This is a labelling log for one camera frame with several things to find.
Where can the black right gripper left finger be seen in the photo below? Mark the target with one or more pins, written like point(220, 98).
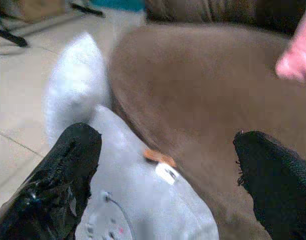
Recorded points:
point(50, 180)

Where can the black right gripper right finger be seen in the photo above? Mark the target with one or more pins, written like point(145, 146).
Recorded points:
point(280, 185)

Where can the white pillow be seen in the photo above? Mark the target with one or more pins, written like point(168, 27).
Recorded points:
point(75, 77)

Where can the pink pillow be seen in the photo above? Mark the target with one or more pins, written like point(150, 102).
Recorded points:
point(299, 57)

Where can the brown fabric sofa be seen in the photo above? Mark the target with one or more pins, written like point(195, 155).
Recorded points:
point(193, 82)

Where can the silver robot leg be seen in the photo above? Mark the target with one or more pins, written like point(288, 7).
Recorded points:
point(143, 195)

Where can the black metal stand leg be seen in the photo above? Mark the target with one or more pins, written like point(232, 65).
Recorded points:
point(8, 35)
point(88, 9)

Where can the teal object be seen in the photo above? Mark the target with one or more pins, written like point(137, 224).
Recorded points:
point(118, 3)

